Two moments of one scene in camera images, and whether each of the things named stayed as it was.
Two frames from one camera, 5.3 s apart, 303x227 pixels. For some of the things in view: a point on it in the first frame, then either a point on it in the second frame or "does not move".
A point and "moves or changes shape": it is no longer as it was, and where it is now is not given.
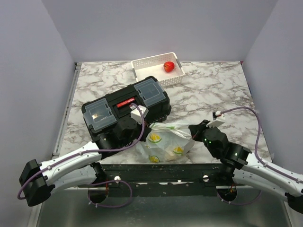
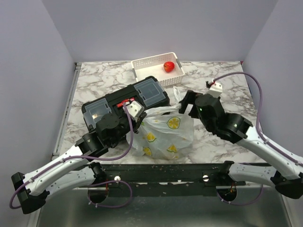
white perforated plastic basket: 166,68 does not move
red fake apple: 169,66 does not move
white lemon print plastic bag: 169,142 moves or changes shape
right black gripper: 196,129 → 189,98
